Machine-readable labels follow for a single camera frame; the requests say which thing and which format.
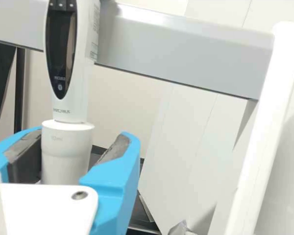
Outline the pipette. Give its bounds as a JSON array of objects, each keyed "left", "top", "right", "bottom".
[{"left": 40, "top": 0, "right": 101, "bottom": 186}]

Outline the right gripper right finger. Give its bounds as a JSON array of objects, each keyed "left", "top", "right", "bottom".
[{"left": 78, "top": 131, "right": 141, "bottom": 235}]

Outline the white pipette stand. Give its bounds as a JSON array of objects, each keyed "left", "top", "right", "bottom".
[{"left": 0, "top": 0, "right": 294, "bottom": 235}]

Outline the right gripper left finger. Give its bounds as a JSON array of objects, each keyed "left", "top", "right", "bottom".
[{"left": 0, "top": 125, "right": 44, "bottom": 184}]

